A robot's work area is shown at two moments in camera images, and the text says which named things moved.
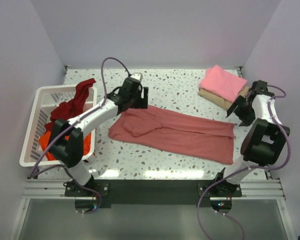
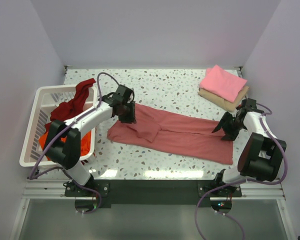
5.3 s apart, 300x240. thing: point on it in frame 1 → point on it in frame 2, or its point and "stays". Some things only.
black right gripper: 241,110 → 230,125
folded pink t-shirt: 223,83 stays
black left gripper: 143,97 → 129,112
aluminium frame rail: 251,189 stays
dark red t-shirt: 67,111 stays
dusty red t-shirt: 188,138 stays
